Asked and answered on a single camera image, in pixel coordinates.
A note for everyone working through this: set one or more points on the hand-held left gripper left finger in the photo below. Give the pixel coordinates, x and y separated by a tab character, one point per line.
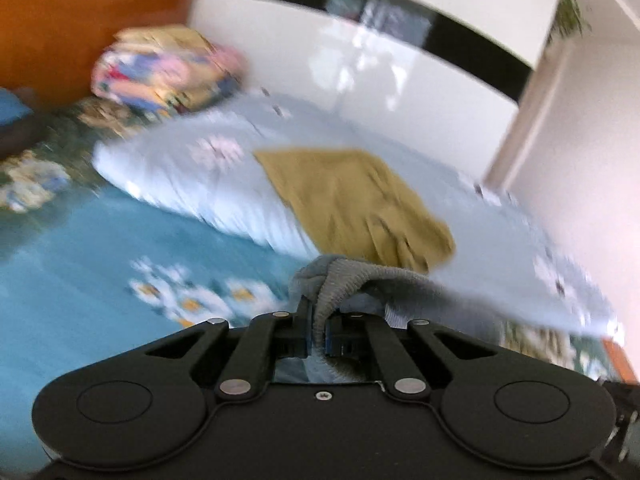
301	332

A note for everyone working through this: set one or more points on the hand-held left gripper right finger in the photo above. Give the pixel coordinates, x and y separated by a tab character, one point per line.
331	336

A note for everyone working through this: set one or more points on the grey knit garment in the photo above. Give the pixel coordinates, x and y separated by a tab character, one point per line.
345	280

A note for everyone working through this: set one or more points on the olive green cloth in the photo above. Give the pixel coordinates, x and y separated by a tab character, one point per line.
350	200

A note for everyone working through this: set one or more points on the light blue floral duvet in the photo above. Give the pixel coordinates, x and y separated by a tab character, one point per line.
210	180

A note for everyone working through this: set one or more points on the blue floral bed blanket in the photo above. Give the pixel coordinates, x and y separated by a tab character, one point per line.
100	280

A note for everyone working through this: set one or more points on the glossy white wardrobe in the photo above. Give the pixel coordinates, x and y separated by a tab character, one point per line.
400	70

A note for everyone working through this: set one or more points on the colourful folded fleece blanket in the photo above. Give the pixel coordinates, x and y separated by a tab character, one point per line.
160	80

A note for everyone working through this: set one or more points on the beige patterned cloth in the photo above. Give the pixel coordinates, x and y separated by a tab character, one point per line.
167	37

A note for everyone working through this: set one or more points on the dark brown pillow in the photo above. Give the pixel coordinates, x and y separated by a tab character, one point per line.
17	137

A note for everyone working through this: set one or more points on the blue pillow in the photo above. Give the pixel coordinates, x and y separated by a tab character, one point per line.
11	106

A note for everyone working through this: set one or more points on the orange wooden headboard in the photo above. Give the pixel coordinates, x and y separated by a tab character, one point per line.
65	25

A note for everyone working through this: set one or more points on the green potted plant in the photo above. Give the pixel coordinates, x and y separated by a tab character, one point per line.
570	15

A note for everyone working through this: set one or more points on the beige door frame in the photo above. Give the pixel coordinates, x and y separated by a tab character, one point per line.
530	115

